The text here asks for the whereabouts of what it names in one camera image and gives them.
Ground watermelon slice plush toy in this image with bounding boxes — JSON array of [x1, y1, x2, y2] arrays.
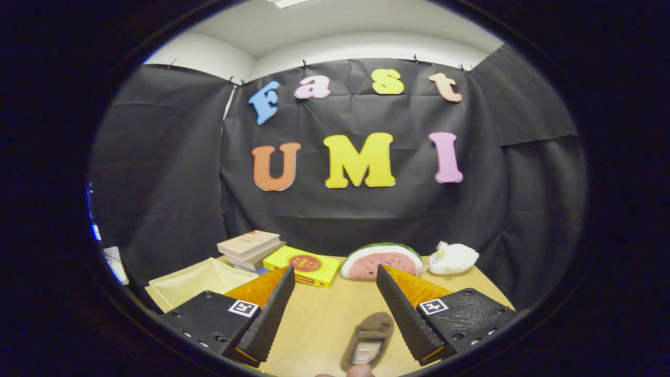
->
[[340, 242, 425, 280]]

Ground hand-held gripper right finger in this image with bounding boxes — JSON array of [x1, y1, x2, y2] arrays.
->
[[376, 264, 516, 367]]

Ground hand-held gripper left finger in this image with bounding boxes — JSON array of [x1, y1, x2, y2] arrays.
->
[[160, 264, 297, 369]]

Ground computer monitor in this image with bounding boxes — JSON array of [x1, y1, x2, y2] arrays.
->
[[86, 183, 103, 241]]

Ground yellow book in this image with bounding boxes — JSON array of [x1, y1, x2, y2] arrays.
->
[[262, 245, 342, 289]]

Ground grey book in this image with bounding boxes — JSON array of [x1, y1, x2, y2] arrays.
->
[[230, 241, 287, 272]]

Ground white plush toy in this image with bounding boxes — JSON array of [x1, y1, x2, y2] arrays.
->
[[428, 241, 480, 275]]

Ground cream storage box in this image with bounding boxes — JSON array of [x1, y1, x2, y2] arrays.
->
[[148, 257, 260, 313]]

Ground white side desk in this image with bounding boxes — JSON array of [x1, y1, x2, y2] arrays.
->
[[103, 246, 129, 286]]

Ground brown fuzzy shoe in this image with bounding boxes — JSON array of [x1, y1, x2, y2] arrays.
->
[[340, 312, 395, 372]]

